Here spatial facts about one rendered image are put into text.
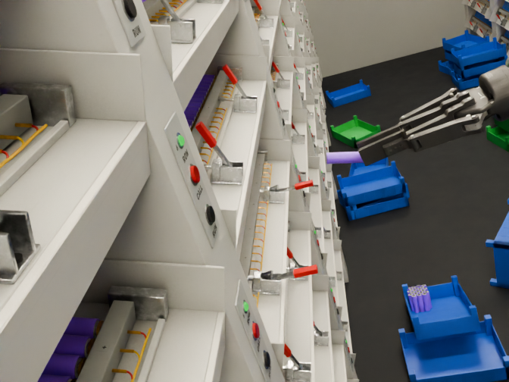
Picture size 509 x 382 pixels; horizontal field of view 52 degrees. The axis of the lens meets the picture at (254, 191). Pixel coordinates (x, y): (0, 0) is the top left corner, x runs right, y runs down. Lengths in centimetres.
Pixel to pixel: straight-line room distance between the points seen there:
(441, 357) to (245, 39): 126
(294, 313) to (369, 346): 98
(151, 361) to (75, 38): 25
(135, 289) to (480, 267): 188
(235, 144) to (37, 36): 45
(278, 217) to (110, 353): 59
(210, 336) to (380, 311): 167
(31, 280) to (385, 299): 196
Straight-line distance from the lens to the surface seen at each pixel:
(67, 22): 40
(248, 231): 88
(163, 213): 44
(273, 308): 77
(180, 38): 64
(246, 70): 111
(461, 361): 190
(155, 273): 47
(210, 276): 47
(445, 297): 212
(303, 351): 97
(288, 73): 181
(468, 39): 439
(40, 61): 41
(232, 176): 69
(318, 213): 169
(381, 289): 220
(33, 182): 33
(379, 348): 198
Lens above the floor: 142
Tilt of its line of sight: 27 degrees down
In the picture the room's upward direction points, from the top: 19 degrees counter-clockwise
